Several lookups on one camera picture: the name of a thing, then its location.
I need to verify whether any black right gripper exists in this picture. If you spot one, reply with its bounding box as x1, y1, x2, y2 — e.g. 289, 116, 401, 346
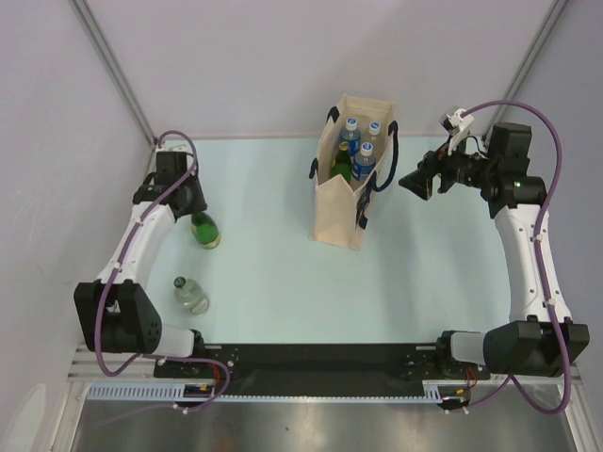
399, 132, 497, 201

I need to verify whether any blue label water bottle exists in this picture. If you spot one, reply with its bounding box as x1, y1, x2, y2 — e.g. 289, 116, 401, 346
352, 142, 376, 183
337, 117, 361, 157

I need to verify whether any clear unlabelled water bottle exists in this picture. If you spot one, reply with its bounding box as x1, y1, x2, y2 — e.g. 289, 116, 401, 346
367, 121, 383, 147

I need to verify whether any green bottle orange label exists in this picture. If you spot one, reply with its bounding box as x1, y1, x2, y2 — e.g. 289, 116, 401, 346
330, 142, 352, 184

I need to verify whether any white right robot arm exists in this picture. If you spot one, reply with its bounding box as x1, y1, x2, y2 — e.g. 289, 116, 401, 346
399, 122, 590, 378

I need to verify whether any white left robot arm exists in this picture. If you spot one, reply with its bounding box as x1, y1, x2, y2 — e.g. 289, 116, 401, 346
73, 146, 208, 377

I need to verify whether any beige canvas tote bag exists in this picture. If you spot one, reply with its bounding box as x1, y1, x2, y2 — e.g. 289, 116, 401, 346
309, 94, 399, 250

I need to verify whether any green bottle yellow label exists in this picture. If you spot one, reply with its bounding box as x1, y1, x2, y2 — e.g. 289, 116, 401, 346
191, 212, 220, 249

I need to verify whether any clear short glass bottle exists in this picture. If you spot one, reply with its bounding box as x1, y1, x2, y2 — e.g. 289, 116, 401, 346
173, 276, 209, 315

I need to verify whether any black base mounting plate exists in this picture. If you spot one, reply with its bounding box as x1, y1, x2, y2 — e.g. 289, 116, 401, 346
155, 342, 491, 397

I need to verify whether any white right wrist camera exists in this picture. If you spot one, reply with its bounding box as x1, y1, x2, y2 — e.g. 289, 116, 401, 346
440, 105, 474, 154

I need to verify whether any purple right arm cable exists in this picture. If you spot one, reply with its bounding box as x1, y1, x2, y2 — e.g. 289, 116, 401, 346
442, 99, 574, 415

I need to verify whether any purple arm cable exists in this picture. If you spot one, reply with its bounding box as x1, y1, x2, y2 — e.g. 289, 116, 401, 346
93, 131, 232, 416
442, 99, 574, 415

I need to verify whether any right aluminium frame post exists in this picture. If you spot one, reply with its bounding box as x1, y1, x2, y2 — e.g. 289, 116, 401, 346
497, 0, 571, 114

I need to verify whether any aluminium frame post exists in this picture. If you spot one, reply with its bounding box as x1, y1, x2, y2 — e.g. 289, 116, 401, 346
68, 0, 155, 146
497, 0, 571, 114

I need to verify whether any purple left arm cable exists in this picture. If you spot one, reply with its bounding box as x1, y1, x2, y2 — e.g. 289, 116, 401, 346
93, 131, 232, 416

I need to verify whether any blue slotted cable duct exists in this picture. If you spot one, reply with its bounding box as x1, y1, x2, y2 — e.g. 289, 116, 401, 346
87, 377, 468, 404

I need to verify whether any left aluminium frame post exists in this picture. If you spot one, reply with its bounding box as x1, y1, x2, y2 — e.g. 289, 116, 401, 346
68, 0, 155, 146

